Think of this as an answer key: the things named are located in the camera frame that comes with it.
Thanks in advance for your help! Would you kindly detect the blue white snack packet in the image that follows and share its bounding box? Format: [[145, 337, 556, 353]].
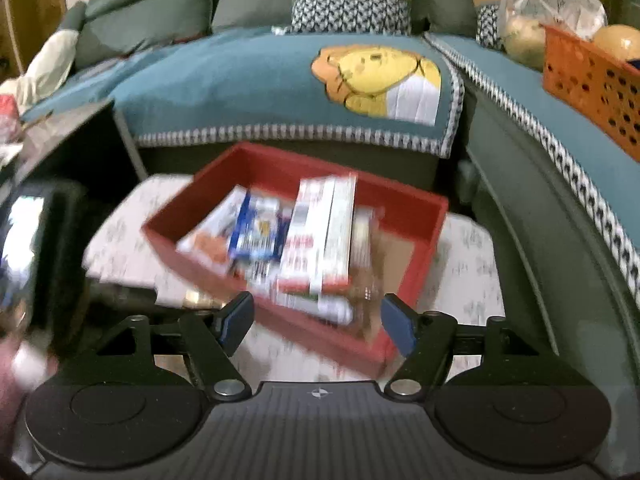
[[227, 195, 294, 264]]

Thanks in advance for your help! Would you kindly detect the orange plastic basket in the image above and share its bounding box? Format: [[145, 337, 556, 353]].
[[542, 25, 640, 163]]

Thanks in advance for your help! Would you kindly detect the plastic bag of round food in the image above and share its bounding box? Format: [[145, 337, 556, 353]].
[[500, 0, 549, 72]]

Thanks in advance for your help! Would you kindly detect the teal houndstooth trim sofa cover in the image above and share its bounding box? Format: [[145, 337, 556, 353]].
[[425, 32, 640, 301]]

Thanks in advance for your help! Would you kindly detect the teal lion print sofa cover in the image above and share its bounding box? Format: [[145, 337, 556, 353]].
[[112, 27, 466, 158]]

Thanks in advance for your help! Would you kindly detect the white red snack box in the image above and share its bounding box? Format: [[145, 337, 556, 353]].
[[310, 172, 359, 292], [278, 179, 335, 295]]

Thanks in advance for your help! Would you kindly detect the white orange snack packet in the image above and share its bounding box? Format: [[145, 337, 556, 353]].
[[176, 187, 249, 267]]

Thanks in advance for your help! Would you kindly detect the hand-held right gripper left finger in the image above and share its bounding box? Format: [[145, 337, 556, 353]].
[[47, 291, 255, 403]]

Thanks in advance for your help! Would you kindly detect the wooden door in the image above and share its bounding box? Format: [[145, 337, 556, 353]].
[[0, 0, 69, 83]]

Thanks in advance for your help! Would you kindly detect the red cardboard box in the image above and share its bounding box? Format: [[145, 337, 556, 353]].
[[141, 142, 450, 378]]

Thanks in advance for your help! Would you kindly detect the round yellow fruit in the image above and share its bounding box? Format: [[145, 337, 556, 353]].
[[592, 25, 640, 62]]

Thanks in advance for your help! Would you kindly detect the black side table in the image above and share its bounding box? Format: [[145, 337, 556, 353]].
[[20, 100, 149, 196]]

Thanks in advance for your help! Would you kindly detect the grey green pillow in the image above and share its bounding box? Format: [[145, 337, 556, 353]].
[[210, 0, 297, 33]]

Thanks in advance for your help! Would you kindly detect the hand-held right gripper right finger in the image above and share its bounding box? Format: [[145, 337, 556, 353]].
[[381, 294, 598, 403]]

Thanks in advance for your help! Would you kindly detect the white cloth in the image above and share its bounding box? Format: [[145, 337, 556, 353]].
[[15, 27, 82, 111]]

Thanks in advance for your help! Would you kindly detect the green sofa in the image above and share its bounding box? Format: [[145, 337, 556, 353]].
[[30, 0, 640, 461]]

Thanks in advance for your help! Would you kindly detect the small brown houndstooth pillow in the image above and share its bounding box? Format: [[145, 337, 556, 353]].
[[470, 0, 507, 47]]

